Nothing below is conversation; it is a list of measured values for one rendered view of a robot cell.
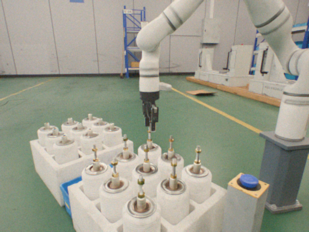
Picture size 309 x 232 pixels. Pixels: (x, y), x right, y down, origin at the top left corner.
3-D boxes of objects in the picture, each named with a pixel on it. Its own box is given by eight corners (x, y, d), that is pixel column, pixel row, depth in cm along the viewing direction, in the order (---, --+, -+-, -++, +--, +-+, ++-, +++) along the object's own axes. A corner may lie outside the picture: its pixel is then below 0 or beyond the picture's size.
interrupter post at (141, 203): (137, 204, 50) (136, 193, 49) (146, 204, 51) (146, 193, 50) (136, 211, 48) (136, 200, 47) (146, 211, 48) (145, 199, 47)
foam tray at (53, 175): (99, 148, 136) (97, 124, 131) (134, 171, 109) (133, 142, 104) (35, 170, 111) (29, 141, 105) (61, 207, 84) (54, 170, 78)
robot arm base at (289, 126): (288, 132, 84) (296, 92, 79) (308, 140, 76) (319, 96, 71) (268, 133, 83) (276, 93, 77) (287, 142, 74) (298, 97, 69)
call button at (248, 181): (243, 178, 51) (244, 171, 50) (260, 186, 48) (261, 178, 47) (236, 185, 48) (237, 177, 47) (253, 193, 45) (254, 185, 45)
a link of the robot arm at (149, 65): (144, 74, 77) (137, 76, 69) (143, 31, 73) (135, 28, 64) (161, 74, 76) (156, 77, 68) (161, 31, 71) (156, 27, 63)
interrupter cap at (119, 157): (112, 162, 70) (112, 160, 70) (119, 152, 78) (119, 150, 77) (133, 163, 69) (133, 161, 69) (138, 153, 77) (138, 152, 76)
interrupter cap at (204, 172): (202, 164, 69) (202, 162, 69) (213, 176, 62) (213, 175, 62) (181, 166, 67) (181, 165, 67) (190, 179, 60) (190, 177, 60)
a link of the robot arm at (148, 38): (129, 38, 64) (162, 5, 59) (138, 40, 72) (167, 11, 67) (143, 55, 65) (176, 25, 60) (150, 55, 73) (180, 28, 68)
